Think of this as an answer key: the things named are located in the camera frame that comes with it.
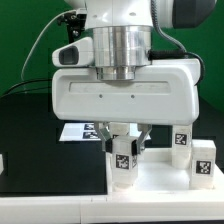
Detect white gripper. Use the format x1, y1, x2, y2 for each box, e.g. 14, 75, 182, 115
52, 59, 200, 155

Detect white square table top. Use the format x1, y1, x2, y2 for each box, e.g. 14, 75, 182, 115
106, 149, 215, 192

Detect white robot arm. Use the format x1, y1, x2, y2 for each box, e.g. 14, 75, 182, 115
52, 0, 217, 154

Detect white tag sheet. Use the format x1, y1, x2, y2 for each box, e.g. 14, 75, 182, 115
59, 122, 152, 143

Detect white block at left edge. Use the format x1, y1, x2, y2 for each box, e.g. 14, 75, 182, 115
0, 154, 4, 175

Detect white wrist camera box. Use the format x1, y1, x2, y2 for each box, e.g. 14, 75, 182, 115
52, 37, 94, 68

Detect white front fence rail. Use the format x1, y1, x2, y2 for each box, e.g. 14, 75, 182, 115
0, 191, 224, 224

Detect white fence rail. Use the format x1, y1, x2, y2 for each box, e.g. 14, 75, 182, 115
214, 165, 224, 190
0, 191, 224, 224

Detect grey corrugated arm cable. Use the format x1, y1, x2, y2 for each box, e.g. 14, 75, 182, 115
149, 0, 206, 83

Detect white right fence rail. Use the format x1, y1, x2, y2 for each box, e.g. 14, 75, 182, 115
214, 165, 224, 190

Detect black cables on table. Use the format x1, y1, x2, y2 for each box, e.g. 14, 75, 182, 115
0, 78, 54, 100

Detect black camera on stand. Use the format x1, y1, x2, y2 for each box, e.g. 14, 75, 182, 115
57, 11, 87, 42

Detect grey camera cable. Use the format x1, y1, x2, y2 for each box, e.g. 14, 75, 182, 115
20, 12, 69, 83

